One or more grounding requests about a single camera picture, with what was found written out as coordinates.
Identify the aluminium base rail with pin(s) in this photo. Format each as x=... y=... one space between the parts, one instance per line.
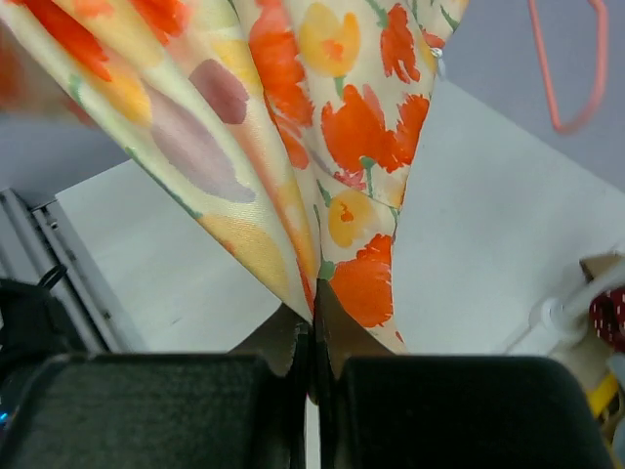
x=40 y=246

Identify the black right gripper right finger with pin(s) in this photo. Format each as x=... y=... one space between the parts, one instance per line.
x=378 y=409

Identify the tulip print skirt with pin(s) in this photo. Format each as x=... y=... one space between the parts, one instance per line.
x=286 y=129

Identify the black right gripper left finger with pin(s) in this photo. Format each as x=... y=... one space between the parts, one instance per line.
x=241 y=409

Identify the metal clothes rack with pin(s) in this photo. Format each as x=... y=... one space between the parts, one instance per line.
x=556 y=324

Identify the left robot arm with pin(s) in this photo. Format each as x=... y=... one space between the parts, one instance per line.
x=34 y=326

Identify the pink wire hanger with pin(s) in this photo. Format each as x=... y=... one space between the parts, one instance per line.
x=572 y=45

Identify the khaki tan skirt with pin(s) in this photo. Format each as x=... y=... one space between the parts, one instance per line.
x=586 y=360

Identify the red polka dot skirt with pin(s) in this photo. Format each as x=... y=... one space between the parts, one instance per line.
x=606 y=313

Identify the yellow plastic bin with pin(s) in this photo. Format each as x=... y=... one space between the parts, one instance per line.
x=605 y=399

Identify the light blue denim skirt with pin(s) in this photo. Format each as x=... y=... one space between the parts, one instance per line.
x=615 y=421

